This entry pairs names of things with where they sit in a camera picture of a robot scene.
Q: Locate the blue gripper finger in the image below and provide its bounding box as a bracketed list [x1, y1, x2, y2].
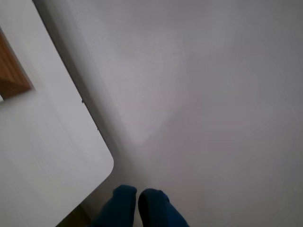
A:
[91, 184, 138, 227]
[138, 188, 190, 227]

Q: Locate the wooden chessboard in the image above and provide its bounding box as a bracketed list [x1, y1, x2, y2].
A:
[0, 30, 33, 98]

